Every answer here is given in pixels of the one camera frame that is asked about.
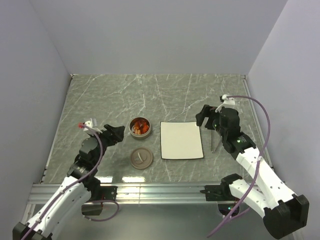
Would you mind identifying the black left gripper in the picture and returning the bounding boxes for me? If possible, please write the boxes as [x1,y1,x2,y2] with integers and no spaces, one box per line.
[88,124,125,166]

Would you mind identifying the small pork belly piece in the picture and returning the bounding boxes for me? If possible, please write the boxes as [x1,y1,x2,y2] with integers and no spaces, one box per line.
[133,126,141,135]

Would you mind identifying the orange chicken drumstick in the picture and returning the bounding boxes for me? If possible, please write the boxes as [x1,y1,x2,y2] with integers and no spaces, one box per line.
[139,122,150,135]

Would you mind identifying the beige round lid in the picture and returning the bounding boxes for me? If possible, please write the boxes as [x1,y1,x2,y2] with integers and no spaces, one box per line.
[130,147,153,170]

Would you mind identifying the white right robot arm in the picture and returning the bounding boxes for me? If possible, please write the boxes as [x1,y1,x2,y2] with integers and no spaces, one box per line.
[196,104,310,240]

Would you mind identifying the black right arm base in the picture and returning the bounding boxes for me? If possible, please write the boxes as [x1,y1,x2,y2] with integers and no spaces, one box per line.
[199,173,243,202]

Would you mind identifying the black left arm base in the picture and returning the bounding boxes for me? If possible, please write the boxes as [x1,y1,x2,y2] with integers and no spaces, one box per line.
[81,185,120,222]

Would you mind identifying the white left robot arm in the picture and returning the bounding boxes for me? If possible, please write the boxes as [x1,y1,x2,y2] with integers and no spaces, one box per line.
[12,118,125,240]

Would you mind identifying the beige round container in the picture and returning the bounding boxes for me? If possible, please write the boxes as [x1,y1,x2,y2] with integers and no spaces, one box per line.
[129,116,152,140]

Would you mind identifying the white rectangular plate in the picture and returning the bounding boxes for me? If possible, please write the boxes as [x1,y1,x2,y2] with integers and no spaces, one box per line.
[160,121,204,160]

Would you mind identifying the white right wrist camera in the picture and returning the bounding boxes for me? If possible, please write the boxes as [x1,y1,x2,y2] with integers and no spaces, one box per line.
[220,94,236,108]

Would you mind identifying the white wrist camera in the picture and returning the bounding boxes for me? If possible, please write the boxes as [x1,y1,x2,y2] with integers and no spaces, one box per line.
[78,118,102,134]
[220,94,236,108]

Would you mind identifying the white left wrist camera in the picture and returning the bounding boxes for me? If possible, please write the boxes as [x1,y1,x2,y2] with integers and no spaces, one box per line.
[78,118,102,134]

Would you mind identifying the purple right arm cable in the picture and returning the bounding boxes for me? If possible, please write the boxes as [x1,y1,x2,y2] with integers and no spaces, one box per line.
[206,95,272,238]

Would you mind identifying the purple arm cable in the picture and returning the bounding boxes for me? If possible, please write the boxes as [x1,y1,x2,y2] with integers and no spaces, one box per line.
[18,126,120,240]
[206,95,272,238]

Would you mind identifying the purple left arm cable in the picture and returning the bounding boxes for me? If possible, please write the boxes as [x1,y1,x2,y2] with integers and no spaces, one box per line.
[18,126,120,240]

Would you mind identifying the aluminium table edge rail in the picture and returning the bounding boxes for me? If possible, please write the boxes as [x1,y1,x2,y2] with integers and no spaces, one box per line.
[26,182,293,204]

